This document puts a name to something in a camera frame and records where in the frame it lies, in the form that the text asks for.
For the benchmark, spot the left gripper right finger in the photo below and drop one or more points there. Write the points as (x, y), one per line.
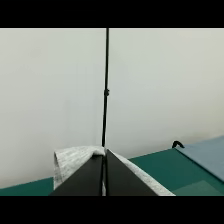
(125, 180)

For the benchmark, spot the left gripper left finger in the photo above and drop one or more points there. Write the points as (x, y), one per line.
(85, 181)

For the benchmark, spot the white checked shirt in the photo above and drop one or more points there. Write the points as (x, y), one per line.
(68, 163)

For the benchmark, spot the black stand pole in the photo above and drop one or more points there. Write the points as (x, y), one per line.
(106, 86)

